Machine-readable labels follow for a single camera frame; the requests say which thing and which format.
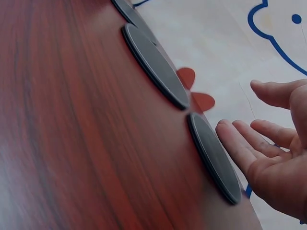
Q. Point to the person's right thumb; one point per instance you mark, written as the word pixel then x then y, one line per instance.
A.
pixel 275 92

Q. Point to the black round coaster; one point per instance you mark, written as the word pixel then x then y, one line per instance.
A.
pixel 212 155
pixel 153 64
pixel 124 10

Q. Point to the person's right hand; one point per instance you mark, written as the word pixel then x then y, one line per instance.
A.
pixel 280 177

